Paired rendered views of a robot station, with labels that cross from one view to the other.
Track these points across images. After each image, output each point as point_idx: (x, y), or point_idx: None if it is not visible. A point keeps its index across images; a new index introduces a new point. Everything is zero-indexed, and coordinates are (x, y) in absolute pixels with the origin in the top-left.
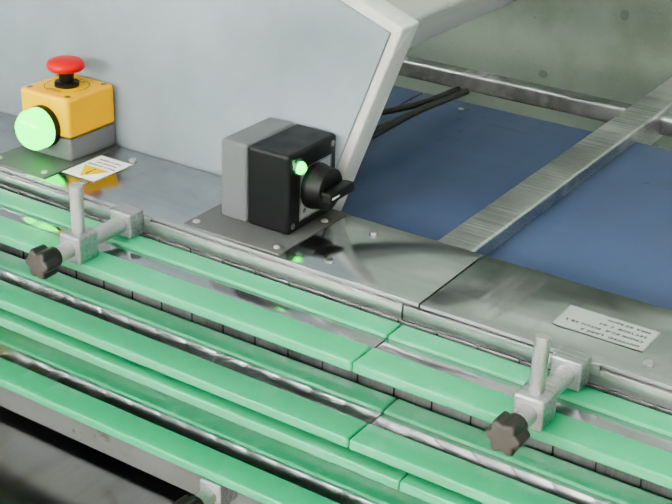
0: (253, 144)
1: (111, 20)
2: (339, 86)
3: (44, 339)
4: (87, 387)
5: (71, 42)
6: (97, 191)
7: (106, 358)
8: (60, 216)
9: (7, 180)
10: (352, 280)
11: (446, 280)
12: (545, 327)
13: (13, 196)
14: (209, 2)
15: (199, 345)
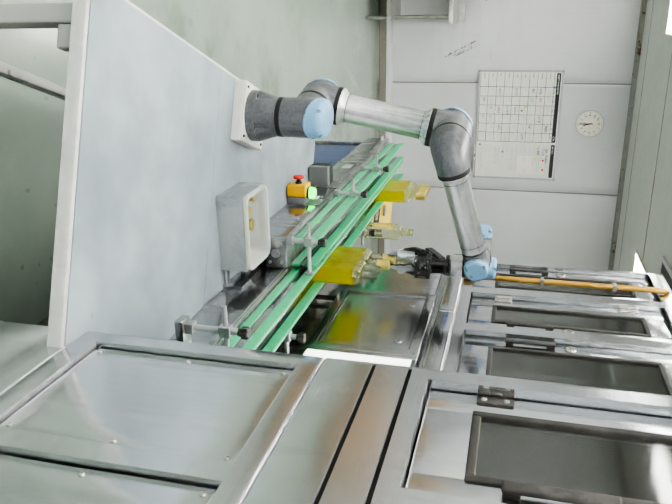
0: (328, 165)
1: (290, 162)
2: (312, 151)
3: (353, 224)
4: (342, 241)
5: (285, 175)
6: (325, 195)
7: (356, 218)
8: (334, 201)
9: (322, 205)
10: (347, 177)
11: (340, 173)
12: (351, 168)
13: (327, 206)
14: (300, 145)
15: (349, 208)
